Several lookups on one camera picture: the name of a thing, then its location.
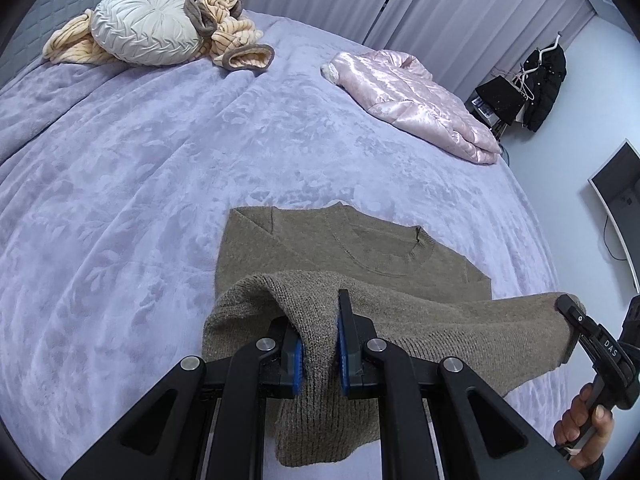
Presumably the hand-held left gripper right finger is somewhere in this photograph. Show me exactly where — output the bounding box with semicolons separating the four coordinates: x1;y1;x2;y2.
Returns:
337;288;593;480

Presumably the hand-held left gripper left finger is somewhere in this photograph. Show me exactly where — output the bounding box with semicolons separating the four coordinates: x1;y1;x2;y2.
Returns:
60;317;304;480

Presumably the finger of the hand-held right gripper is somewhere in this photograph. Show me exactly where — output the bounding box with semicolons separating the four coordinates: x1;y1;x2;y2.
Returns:
556;294;596;341

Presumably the olive brown knit sweater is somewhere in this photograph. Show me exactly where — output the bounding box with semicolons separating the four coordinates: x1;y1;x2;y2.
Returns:
201;201;587;470

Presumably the person's right hand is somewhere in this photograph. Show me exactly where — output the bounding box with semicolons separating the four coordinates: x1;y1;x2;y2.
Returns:
552;384;615;471

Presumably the flat monitor screen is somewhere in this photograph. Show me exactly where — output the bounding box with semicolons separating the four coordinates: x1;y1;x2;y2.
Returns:
587;139;640;293

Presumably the black hanging jacket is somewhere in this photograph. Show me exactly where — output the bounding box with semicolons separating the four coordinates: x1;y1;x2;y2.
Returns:
520;42;567;133

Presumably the black bag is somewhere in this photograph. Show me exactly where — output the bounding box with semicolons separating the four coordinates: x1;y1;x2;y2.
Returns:
474;76;527;126

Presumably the lavender plush blanket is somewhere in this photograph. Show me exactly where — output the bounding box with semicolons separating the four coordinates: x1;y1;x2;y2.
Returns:
0;7;571;480

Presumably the pink satin padded jacket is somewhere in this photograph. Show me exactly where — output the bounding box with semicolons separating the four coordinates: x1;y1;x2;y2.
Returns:
320;49;502;166

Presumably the peach striped fleece garment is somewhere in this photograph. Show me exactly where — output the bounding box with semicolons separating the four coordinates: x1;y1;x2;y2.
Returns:
41;0;276;72

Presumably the round white pleated cushion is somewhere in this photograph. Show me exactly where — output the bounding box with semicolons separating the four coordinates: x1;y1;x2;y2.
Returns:
90;0;202;67

